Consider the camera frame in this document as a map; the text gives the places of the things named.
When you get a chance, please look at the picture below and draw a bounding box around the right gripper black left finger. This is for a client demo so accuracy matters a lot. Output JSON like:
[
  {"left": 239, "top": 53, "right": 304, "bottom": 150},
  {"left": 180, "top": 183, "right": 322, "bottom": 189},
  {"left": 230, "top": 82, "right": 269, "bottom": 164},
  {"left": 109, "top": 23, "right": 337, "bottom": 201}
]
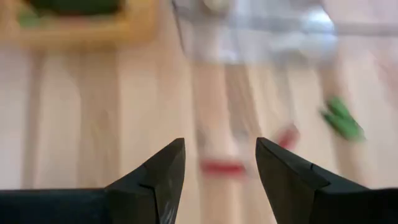
[{"left": 0, "top": 138, "right": 187, "bottom": 224}]

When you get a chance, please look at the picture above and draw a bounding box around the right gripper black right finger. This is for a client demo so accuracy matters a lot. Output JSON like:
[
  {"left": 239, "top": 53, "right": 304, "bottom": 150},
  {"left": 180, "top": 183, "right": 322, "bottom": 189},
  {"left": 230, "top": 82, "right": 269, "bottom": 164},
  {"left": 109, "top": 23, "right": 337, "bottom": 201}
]
[{"left": 255, "top": 136, "right": 398, "bottom": 224}]

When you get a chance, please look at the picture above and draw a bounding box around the large dark green pepper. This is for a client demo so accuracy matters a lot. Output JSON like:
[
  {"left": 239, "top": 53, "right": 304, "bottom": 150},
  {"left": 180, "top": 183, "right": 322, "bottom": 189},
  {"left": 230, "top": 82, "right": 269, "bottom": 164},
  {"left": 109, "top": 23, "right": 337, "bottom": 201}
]
[{"left": 26, "top": 0, "right": 125, "bottom": 17}]

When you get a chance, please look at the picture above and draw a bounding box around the stubby green pepper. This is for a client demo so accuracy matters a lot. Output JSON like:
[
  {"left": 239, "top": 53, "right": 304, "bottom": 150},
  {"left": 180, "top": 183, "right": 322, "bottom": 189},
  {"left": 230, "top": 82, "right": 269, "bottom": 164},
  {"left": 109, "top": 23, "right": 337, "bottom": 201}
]
[{"left": 17, "top": 9, "right": 43, "bottom": 28}]

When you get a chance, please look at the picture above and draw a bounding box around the red chili pepper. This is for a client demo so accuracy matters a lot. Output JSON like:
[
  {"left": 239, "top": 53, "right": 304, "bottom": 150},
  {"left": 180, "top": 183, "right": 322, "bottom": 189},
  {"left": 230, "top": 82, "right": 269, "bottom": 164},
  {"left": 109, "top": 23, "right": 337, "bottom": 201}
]
[
  {"left": 275, "top": 123, "right": 301, "bottom": 151},
  {"left": 200, "top": 159, "right": 249, "bottom": 179}
]

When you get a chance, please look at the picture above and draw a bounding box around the green chili pepper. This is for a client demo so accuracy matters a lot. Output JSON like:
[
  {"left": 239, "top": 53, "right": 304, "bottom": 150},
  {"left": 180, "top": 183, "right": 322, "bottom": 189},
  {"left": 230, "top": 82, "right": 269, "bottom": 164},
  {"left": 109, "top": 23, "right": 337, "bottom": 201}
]
[
  {"left": 325, "top": 95, "right": 354, "bottom": 124},
  {"left": 320, "top": 113, "right": 367, "bottom": 143}
]

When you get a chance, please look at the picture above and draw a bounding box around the large clear plastic bin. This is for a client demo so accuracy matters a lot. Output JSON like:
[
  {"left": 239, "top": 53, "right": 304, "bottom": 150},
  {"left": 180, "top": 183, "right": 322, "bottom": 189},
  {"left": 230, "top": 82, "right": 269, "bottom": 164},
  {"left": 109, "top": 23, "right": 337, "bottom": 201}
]
[{"left": 172, "top": 0, "right": 339, "bottom": 65}]

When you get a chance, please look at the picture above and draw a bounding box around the yellow plastic basket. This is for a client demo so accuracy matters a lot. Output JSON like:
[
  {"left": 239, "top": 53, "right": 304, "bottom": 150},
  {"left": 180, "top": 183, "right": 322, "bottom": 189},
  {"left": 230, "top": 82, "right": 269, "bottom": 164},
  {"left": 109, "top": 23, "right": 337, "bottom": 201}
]
[{"left": 0, "top": 0, "right": 160, "bottom": 49}]

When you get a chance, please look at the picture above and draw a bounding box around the white crumpled bulb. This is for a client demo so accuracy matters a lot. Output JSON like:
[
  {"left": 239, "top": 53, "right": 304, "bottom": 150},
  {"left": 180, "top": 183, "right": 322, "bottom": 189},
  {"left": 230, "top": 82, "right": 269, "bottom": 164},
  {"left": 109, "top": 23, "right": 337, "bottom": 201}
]
[{"left": 303, "top": 7, "right": 335, "bottom": 34}]

